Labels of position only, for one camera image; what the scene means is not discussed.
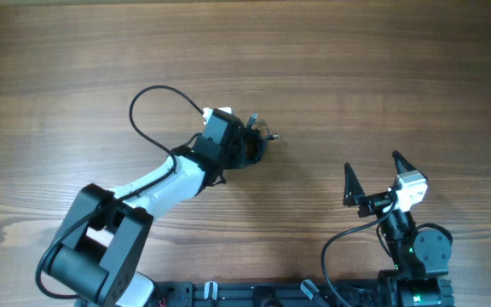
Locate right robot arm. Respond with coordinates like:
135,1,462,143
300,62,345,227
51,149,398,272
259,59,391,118
343,151,455,307

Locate left camera black cable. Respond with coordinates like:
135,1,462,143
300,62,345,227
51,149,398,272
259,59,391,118
34,84,206,299

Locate right camera black cable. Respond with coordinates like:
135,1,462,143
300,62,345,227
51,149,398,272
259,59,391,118
321,191,400,307

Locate camera black cable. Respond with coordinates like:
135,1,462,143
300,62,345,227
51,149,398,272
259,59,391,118
34,84,206,299
321,191,400,307

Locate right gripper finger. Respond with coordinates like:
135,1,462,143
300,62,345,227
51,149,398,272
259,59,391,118
343,163,366,207
392,150,416,174

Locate black usb cables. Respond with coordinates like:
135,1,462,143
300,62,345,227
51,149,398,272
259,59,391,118
243,113,280,165

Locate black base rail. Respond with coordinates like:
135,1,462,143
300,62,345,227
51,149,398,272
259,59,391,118
74,279,455,307

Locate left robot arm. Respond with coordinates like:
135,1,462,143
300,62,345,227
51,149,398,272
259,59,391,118
35,107,267,306

